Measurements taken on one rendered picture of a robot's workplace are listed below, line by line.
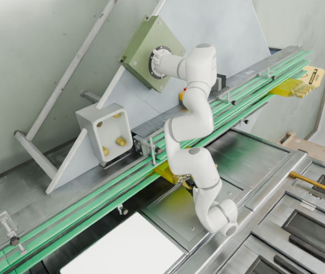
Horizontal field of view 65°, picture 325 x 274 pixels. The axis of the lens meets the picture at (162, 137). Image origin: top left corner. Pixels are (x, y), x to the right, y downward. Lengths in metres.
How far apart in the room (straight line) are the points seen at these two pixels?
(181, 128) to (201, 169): 0.15
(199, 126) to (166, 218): 0.58
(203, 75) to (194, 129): 0.21
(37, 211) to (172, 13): 1.11
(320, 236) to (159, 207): 0.71
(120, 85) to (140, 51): 0.19
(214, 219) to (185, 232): 0.27
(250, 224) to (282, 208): 0.20
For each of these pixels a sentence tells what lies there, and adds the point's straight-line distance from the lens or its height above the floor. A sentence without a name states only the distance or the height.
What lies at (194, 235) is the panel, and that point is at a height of 1.28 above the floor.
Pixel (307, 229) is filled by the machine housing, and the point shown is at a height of 1.60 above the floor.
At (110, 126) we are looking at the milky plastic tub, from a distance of 1.25.
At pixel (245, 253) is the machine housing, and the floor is 1.47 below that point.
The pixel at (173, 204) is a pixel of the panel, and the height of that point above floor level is 1.09.
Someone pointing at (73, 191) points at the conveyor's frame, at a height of 0.83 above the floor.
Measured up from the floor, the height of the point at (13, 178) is 0.18.
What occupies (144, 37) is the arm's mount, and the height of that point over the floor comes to 0.84.
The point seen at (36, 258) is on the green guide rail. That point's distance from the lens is 1.19.
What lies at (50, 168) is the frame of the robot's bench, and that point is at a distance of 1.41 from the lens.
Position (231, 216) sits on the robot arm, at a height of 1.43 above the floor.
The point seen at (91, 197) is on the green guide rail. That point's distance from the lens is 1.20.
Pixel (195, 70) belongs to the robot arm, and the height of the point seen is 1.18.
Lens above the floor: 1.76
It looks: 41 degrees down
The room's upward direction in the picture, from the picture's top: 117 degrees clockwise
